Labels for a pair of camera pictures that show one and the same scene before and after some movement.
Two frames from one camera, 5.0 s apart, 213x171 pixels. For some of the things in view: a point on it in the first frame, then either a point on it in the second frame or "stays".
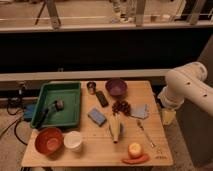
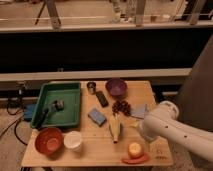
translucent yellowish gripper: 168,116 to 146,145
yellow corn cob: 115,122 stays
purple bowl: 116,87 stays
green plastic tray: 67,92 stays
